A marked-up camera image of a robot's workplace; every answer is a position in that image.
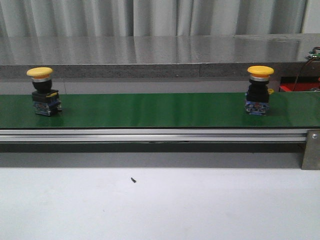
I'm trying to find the grey pleated curtain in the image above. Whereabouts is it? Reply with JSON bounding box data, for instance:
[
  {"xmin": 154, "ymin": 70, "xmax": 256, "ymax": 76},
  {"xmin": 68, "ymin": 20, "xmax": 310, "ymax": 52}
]
[{"xmin": 0, "ymin": 0, "xmax": 320, "ymax": 37}]

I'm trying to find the steel conveyor support bracket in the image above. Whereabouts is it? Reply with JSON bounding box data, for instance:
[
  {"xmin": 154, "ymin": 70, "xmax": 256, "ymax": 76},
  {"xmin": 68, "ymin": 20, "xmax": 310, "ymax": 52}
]
[{"xmin": 301, "ymin": 129, "xmax": 320, "ymax": 170}]

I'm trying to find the red plastic tray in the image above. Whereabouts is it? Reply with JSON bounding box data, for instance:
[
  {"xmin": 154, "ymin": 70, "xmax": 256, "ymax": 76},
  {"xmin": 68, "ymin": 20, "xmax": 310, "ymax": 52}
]
[{"xmin": 279, "ymin": 76, "xmax": 320, "ymax": 92}]

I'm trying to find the small green circuit board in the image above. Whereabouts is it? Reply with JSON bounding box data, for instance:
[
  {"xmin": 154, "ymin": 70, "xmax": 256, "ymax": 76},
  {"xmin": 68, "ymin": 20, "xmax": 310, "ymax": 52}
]
[{"xmin": 305, "ymin": 48, "xmax": 320, "ymax": 61}]

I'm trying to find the yellow mushroom push button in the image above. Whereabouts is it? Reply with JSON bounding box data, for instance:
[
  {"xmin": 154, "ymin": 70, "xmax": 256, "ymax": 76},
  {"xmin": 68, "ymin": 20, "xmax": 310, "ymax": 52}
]
[
  {"xmin": 244, "ymin": 65, "xmax": 274, "ymax": 116},
  {"xmin": 26, "ymin": 67, "xmax": 62, "ymax": 117}
]

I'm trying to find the grey granite counter slab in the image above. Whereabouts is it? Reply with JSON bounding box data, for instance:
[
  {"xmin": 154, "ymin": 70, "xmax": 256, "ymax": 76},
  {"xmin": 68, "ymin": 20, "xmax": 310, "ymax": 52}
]
[{"xmin": 0, "ymin": 33, "xmax": 320, "ymax": 79}]

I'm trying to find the red and black wire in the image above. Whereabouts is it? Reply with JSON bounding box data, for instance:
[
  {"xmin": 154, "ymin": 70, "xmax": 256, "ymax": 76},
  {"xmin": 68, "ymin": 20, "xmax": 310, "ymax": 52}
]
[{"xmin": 292, "ymin": 46, "xmax": 320, "ymax": 92}]

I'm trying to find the green conveyor belt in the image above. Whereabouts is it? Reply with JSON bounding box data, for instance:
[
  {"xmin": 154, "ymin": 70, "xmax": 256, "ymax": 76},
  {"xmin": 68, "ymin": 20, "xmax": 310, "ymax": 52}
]
[{"xmin": 0, "ymin": 92, "xmax": 320, "ymax": 129}]

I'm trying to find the aluminium conveyor side rail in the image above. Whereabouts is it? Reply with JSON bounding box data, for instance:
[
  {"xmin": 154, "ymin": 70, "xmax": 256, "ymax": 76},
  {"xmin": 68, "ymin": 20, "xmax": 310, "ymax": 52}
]
[{"xmin": 0, "ymin": 128, "xmax": 308, "ymax": 142}]

